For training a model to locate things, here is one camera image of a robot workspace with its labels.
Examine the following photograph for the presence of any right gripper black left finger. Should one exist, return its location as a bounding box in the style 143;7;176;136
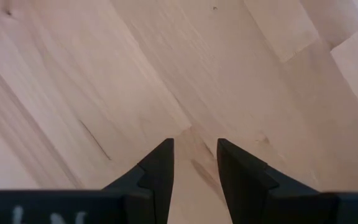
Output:
0;138;175;224

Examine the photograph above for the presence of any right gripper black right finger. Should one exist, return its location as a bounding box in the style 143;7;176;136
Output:
216;138;358;224

